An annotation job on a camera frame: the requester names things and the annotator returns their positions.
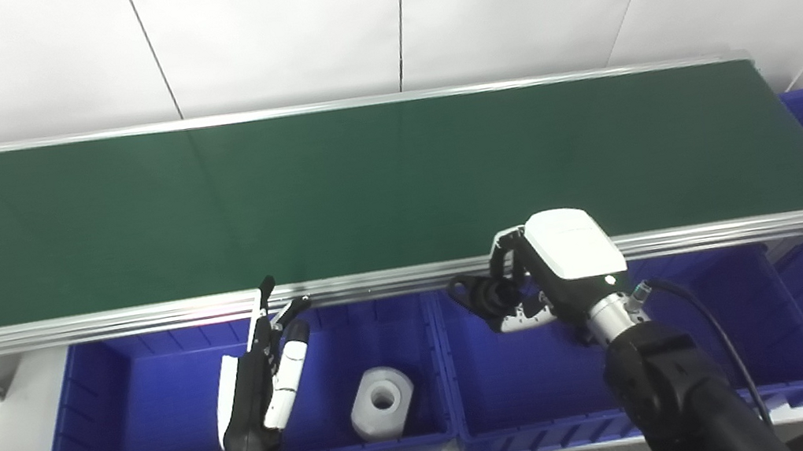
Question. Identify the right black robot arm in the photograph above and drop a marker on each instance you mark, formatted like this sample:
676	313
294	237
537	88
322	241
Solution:
673	392

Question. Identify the white hexagonal plastic part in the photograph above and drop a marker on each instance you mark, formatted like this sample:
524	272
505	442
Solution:
382	403

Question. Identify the black flanged machine part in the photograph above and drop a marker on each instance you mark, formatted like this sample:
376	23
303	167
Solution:
488	296

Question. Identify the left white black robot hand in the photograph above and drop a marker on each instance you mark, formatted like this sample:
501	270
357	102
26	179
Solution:
250	407

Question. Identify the green conveyor belt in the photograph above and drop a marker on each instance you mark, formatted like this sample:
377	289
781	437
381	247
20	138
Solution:
106	324
285	195

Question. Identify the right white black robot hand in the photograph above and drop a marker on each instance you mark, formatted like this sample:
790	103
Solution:
572	248

